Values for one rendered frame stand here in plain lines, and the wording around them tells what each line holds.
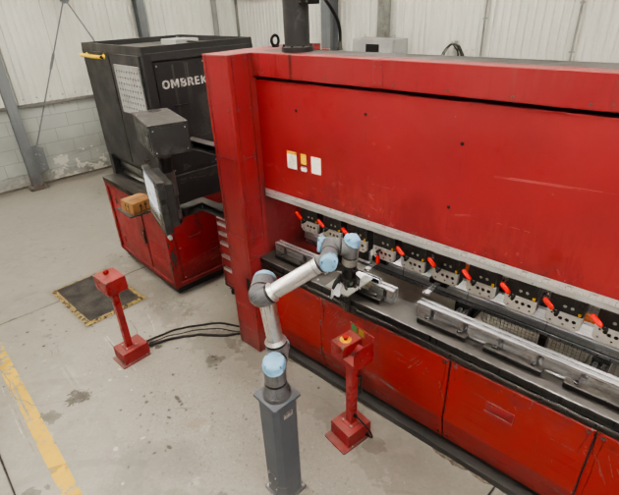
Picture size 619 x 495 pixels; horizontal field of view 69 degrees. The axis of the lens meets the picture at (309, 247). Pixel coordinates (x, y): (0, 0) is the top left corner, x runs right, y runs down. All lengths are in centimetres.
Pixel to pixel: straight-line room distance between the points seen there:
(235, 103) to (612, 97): 200
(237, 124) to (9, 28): 603
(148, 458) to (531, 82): 302
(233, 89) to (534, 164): 178
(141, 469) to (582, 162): 296
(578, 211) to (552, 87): 52
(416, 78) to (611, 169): 92
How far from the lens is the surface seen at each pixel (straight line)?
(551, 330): 284
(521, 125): 218
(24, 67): 871
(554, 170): 218
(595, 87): 207
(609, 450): 267
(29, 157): 865
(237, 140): 306
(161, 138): 298
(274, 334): 235
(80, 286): 537
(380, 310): 285
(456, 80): 225
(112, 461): 348
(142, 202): 422
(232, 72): 300
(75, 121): 898
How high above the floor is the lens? 256
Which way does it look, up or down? 28 degrees down
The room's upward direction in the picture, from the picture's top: 2 degrees counter-clockwise
